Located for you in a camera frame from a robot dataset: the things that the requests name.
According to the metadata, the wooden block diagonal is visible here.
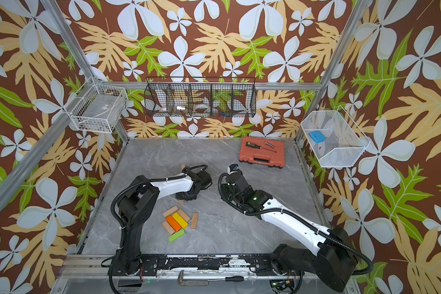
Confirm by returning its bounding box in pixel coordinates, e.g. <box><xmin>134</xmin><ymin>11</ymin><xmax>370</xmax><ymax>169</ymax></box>
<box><xmin>191</xmin><ymin>213</ymin><xmax>198</xmax><ymax>230</ymax></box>

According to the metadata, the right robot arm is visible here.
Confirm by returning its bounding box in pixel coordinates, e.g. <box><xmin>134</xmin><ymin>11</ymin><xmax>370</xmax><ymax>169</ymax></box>
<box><xmin>218</xmin><ymin>171</ymin><xmax>374</xmax><ymax>292</ymax></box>

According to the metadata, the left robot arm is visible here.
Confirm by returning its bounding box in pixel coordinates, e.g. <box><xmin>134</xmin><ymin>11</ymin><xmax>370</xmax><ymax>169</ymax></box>
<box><xmin>108</xmin><ymin>164</ymin><xmax>212</xmax><ymax>276</ymax></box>

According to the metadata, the wooden block beside yellow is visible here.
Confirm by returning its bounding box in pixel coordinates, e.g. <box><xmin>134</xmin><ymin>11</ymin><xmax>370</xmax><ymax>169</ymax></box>
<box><xmin>177</xmin><ymin>209</ymin><xmax>191</xmax><ymax>222</ymax></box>

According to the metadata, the wooden block number 53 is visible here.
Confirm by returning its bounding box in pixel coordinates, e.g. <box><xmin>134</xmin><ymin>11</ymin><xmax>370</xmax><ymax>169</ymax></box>
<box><xmin>162</xmin><ymin>206</ymin><xmax>179</xmax><ymax>218</ymax></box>

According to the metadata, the screwdriver in case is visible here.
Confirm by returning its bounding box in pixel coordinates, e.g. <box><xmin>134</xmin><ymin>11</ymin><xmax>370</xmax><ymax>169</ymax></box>
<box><xmin>245</xmin><ymin>142</ymin><xmax>276</xmax><ymax>153</ymax></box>

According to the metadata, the red tool case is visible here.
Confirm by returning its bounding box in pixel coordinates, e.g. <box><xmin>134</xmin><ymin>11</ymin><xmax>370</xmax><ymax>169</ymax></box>
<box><xmin>238</xmin><ymin>137</ymin><xmax>285</xmax><ymax>169</ymax></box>

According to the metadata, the green block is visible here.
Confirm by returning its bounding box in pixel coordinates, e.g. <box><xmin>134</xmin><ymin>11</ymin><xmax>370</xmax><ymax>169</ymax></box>
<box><xmin>169</xmin><ymin>229</ymin><xmax>186</xmax><ymax>243</ymax></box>

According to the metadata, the wooden block beside orange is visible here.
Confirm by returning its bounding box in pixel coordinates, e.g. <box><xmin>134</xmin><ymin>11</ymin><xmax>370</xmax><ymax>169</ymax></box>
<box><xmin>162</xmin><ymin>221</ymin><xmax>176</xmax><ymax>235</ymax></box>

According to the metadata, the blue object in basket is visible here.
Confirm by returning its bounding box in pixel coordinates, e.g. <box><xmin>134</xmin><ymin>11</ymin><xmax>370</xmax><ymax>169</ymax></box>
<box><xmin>309</xmin><ymin>131</ymin><xmax>327</xmax><ymax>143</ymax></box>

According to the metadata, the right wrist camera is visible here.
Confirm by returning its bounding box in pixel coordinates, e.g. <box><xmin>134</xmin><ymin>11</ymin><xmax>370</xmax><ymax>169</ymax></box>
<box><xmin>228</xmin><ymin>164</ymin><xmax>240</xmax><ymax>174</ymax></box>

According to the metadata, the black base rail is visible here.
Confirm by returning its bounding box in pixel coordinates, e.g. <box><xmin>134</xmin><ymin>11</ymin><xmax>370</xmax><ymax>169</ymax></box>
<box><xmin>138</xmin><ymin>254</ymin><xmax>276</xmax><ymax>277</ymax></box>

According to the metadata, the black wire basket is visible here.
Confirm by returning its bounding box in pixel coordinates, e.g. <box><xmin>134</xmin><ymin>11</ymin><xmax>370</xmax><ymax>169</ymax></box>
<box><xmin>142</xmin><ymin>77</ymin><xmax>257</xmax><ymax>118</ymax></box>

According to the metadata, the white wire basket right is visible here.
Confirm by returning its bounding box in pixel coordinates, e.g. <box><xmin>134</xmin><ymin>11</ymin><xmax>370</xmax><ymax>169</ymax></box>
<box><xmin>301</xmin><ymin>107</ymin><xmax>371</xmax><ymax>169</ymax></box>

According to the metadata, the white wire basket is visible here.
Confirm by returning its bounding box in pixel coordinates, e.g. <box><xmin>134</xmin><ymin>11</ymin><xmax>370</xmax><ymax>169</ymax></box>
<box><xmin>64</xmin><ymin>78</ymin><xmax>128</xmax><ymax>134</ymax></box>
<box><xmin>301</xmin><ymin>107</ymin><xmax>371</xmax><ymax>169</ymax></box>

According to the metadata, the white wire basket left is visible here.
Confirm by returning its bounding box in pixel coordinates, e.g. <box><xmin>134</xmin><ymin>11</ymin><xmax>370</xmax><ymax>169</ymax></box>
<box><xmin>64</xmin><ymin>78</ymin><xmax>128</xmax><ymax>134</ymax></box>

